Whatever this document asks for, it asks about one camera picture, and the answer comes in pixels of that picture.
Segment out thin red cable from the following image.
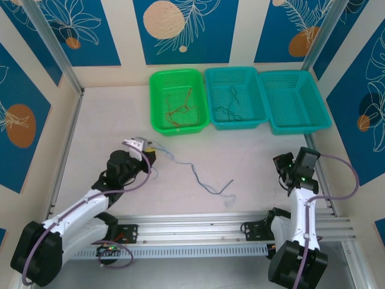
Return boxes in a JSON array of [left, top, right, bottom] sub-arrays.
[[164, 85, 200, 128]]

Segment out thin blue cable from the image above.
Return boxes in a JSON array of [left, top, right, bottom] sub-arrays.
[[149, 140, 236, 209]]

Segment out thin green cable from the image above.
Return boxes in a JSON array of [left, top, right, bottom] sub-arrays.
[[214, 84, 242, 123]]

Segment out teal plastic basket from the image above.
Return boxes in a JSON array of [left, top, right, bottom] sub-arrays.
[[258, 70, 333, 135], [205, 66, 271, 132]]

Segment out green plastic basket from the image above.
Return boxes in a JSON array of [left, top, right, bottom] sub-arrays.
[[149, 68, 211, 137]]

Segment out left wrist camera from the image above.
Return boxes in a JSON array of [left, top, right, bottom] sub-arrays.
[[122, 137, 149, 153]]

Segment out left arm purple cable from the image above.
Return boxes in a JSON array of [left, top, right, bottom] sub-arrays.
[[22, 140, 151, 286]]

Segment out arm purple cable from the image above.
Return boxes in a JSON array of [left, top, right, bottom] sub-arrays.
[[22, 140, 151, 286], [293, 153, 360, 288]]

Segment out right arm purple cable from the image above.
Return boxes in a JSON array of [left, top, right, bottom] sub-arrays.
[[293, 153, 360, 288]]

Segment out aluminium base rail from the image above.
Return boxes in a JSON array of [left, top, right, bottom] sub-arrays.
[[64, 210, 359, 248]]

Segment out white slotted cable duct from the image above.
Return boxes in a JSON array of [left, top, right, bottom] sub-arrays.
[[72, 243, 269, 261]]

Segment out aluminium frame post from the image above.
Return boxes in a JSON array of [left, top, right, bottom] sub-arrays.
[[301, 0, 345, 72], [20, 0, 85, 96]]

